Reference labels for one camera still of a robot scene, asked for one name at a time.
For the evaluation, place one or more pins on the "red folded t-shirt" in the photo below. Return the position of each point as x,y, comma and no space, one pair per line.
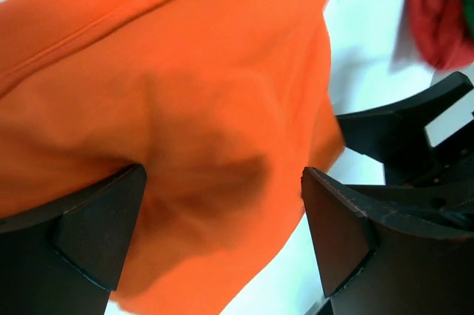
440,33

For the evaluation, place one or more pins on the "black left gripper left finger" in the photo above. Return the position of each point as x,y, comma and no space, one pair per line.
66,256

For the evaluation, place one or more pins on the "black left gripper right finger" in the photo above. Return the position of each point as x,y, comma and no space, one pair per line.
375,259

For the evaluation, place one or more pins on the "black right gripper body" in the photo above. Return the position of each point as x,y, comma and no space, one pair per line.
415,162

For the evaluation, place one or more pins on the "orange t-shirt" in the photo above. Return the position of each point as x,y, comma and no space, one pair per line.
224,103

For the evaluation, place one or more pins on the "green folded t-shirt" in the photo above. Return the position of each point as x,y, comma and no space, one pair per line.
468,14

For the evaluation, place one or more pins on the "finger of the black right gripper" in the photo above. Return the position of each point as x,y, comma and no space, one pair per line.
382,131
449,205

